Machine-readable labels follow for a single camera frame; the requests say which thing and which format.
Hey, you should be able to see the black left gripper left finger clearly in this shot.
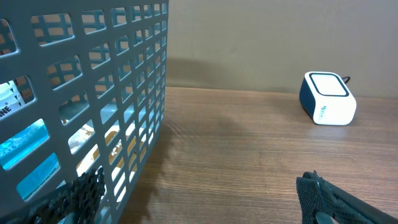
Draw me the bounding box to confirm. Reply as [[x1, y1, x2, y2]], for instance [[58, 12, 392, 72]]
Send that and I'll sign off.
[[6, 167, 105, 224]]

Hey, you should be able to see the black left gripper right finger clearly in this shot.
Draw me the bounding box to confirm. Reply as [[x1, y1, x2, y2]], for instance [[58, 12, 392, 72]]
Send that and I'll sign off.
[[296, 171, 397, 224]]

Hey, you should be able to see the grey plastic mesh basket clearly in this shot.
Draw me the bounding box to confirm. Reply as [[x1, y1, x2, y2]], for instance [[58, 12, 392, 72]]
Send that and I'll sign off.
[[1, 0, 169, 223]]

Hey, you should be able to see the beige snack pouch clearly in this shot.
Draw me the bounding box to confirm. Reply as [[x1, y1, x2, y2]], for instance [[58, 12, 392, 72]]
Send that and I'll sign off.
[[68, 123, 155, 203]]

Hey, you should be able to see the blue mouthwash bottle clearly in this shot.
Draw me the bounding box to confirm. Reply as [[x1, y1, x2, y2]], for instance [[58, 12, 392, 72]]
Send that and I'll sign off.
[[1, 119, 59, 200]]

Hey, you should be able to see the white barcode scanner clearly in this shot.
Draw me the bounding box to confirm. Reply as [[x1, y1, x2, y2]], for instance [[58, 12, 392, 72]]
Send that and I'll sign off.
[[299, 72, 357, 126]]

